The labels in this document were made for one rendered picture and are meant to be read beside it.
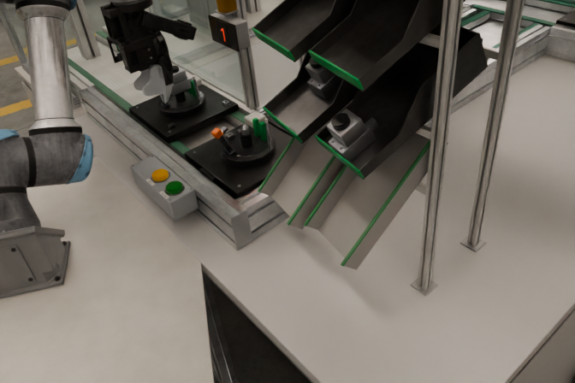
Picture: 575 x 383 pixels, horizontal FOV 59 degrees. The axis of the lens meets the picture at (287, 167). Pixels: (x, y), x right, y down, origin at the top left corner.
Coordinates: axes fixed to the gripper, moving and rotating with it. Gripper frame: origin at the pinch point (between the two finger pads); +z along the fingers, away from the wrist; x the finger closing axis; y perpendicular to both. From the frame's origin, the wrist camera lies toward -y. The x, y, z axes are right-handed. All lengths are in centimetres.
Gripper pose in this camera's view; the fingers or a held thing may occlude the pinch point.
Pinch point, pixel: (167, 95)
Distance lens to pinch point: 106.1
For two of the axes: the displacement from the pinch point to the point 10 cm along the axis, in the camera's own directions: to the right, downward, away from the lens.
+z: 0.9, 8.0, 6.0
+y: -7.6, 4.4, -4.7
